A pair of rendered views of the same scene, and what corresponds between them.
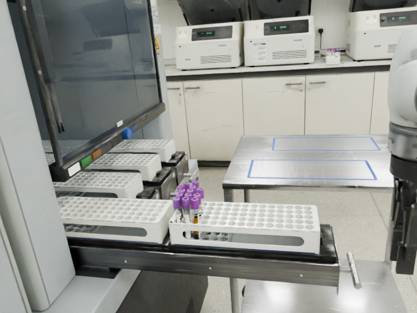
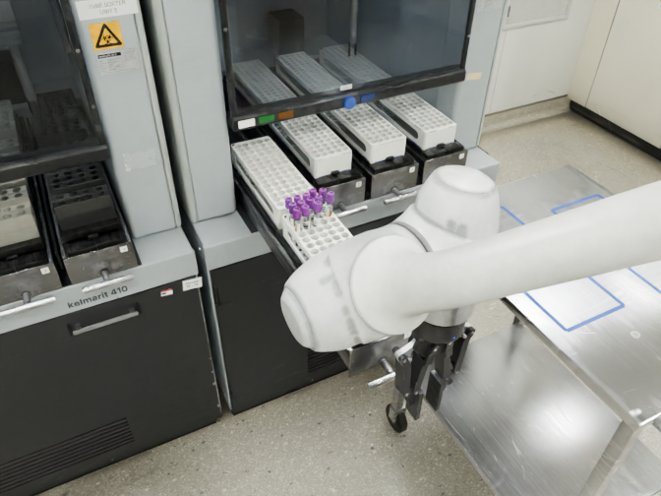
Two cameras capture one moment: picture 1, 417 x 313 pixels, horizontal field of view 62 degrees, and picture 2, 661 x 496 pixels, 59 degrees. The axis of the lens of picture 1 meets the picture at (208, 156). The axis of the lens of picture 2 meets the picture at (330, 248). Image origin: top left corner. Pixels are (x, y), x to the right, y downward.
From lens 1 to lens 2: 0.76 m
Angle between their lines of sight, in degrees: 46
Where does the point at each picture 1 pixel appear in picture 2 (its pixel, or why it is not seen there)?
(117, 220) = (263, 187)
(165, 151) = (424, 136)
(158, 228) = (278, 215)
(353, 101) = not seen: outside the picture
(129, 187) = (321, 160)
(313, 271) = not seen: hidden behind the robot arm
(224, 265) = not seen: hidden behind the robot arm
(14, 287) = (165, 193)
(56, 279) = (210, 205)
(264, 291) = (471, 366)
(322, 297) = (522, 427)
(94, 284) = (237, 226)
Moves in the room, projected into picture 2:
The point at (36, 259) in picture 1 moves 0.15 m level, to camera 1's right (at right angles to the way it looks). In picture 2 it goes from (192, 182) to (229, 214)
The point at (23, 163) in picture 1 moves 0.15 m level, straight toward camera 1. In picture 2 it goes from (194, 104) to (152, 138)
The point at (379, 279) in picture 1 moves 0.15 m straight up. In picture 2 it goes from (625, 478) to (648, 444)
